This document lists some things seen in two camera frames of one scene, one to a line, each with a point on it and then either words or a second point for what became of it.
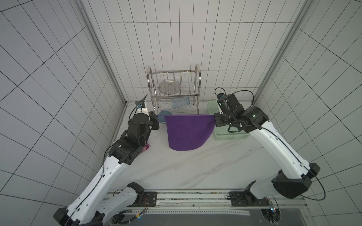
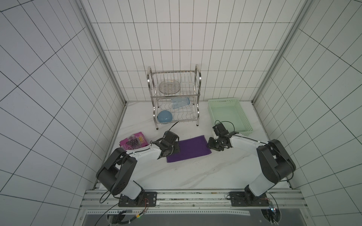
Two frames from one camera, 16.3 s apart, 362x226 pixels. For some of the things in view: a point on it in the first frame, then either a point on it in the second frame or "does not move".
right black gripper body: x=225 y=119 → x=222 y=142
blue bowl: x=161 y=118 does not move
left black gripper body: x=153 y=118 → x=174 y=149
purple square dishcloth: x=186 y=132 → x=190 y=148
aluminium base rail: x=204 y=199 does not move
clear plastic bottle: x=178 y=102 does not move
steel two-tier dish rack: x=175 y=92 does not move
